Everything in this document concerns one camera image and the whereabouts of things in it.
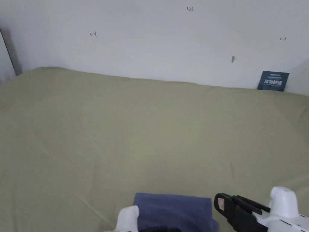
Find dark blue printed card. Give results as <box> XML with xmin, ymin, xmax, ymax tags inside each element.
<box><xmin>257</xmin><ymin>71</ymin><xmax>290</xmax><ymax>92</ymax></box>

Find bed with pale green sheet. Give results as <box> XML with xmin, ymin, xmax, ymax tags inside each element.
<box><xmin>0</xmin><ymin>66</ymin><xmax>309</xmax><ymax>232</ymax></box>

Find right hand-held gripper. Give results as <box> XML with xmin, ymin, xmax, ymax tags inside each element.
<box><xmin>213</xmin><ymin>186</ymin><xmax>309</xmax><ymax>232</ymax></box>

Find dark blue garment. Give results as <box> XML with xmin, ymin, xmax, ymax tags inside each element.
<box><xmin>134</xmin><ymin>192</ymin><xmax>220</xmax><ymax>232</ymax></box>

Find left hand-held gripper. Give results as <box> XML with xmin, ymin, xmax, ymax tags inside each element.
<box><xmin>116</xmin><ymin>205</ymin><xmax>181</xmax><ymax>232</ymax></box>

